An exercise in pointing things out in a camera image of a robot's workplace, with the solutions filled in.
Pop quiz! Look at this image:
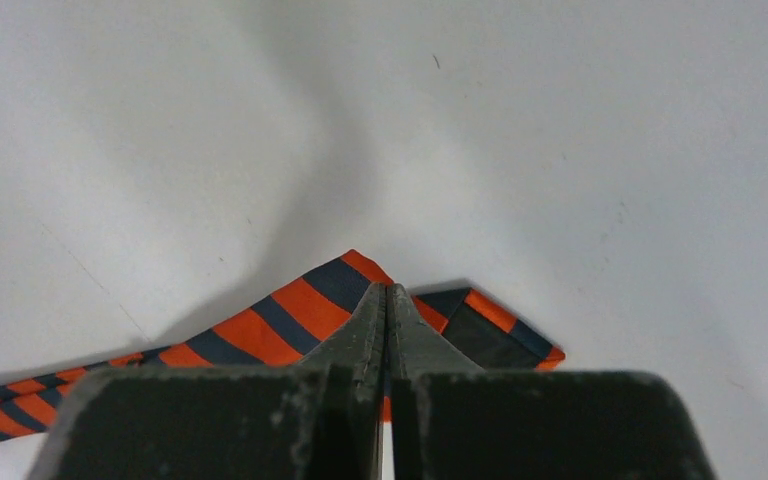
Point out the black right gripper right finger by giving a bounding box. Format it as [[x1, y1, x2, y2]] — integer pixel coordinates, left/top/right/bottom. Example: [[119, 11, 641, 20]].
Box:
[[387, 284, 715, 479]]

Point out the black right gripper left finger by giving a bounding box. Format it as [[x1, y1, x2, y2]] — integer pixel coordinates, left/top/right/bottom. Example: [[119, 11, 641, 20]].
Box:
[[29, 284, 386, 479]]

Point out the orange navy striped tie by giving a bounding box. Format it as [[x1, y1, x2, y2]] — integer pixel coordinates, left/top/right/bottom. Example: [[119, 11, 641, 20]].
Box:
[[0, 250, 566, 443]]

